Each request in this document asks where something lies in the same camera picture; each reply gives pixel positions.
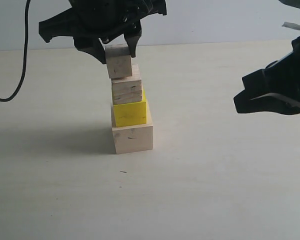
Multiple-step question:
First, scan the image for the small pale wooden cube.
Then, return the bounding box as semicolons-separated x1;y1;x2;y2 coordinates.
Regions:
105;44;132;79

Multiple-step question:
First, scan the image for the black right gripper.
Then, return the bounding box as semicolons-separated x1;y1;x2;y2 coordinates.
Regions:
233;36;300;115

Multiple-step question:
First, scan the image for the yellow cube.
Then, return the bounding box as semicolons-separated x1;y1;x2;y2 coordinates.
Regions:
112;90;148;127

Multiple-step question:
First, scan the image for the striped plywood cube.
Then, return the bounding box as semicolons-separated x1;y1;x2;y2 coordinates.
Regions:
111;64;143;105

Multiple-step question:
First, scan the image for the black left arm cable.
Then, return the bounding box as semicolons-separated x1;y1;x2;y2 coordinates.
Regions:
0;0;32;103

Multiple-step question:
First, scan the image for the large pale wooden cube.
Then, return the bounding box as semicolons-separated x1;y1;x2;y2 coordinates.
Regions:
111;102;154;154

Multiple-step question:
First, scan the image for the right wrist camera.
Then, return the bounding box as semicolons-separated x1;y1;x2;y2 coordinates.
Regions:
279;0;300;32

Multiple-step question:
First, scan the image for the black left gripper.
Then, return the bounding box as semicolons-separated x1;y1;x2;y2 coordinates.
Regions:
38;0;167;64

